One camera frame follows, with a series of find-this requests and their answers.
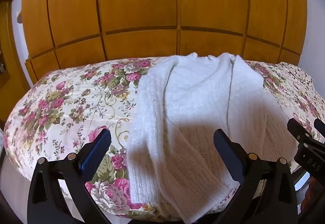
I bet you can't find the small-floral print pillow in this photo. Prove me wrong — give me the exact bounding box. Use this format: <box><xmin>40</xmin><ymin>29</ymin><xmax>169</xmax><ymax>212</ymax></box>
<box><xmin>279</xmin><ymin>61</ymin><xmax>313</xmax><ymax>83</ymax></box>

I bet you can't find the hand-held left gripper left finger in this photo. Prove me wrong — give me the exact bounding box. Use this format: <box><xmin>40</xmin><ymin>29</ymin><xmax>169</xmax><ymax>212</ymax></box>
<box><xmin>27</xmin><ymin>127</ymin><xmax>112</xmax><ymax>224</ymax></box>

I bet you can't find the floral bedspread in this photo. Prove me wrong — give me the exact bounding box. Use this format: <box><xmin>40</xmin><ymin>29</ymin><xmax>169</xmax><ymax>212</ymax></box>
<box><xmin>3</xmin><ymin>56</ymin><xmax>325</xmax><ymax>223</ymax></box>

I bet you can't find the white mattress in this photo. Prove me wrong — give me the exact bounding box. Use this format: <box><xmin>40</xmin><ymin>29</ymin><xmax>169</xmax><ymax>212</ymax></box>
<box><xmin>2</xmin><ymin>155</ymin><xmax>79</xmax><ymax>223</ymax></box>

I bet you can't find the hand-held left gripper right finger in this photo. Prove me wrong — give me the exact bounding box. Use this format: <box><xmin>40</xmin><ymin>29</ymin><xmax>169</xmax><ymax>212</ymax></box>
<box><xmin>214</xmin><ymin>129</ymin><xmax>298</xmax><ymax>224</ymax></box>

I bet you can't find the wooden wardrobe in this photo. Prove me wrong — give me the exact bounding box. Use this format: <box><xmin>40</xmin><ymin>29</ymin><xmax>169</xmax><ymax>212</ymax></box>
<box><xmin>21</xmin><ymin>0</ymin><xmax>309</xmax><ymax>83</ymax></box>

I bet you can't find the wooden bookshelf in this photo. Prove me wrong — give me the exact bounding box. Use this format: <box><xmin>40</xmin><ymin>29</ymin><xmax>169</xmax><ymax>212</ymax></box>
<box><xmin>0</xmin><ymin>0</ymin><xmax>29</xmax><ymax>102</ymax></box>

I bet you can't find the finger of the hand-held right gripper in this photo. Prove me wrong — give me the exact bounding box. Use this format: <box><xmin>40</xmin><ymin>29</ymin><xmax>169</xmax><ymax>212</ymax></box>
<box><xmin>314</xmin><ymin>118</ymin><xmax>325</xmax><ymax>138</ymax></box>
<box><xmin>287</xmin><ymin>118</ymin><xmax>314</xmax><ymax>148</ymax></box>

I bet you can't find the white knitted sweater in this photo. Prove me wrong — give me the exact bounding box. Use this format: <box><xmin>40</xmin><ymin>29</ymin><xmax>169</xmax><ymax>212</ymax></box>
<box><xmin>126</xmin><ymin>52</ymin><xmax>299</xmax><ymax>224</ymax></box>

